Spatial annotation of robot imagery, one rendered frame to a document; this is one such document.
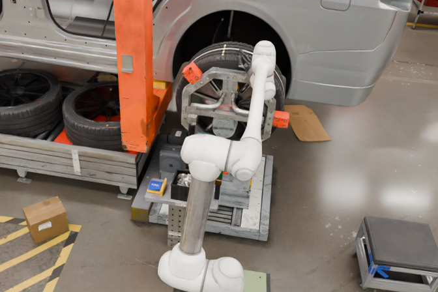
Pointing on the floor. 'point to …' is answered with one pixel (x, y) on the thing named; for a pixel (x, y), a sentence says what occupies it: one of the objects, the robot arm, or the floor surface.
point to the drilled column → (175, 224)
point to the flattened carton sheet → (306, 124)
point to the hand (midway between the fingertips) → (242, 54)
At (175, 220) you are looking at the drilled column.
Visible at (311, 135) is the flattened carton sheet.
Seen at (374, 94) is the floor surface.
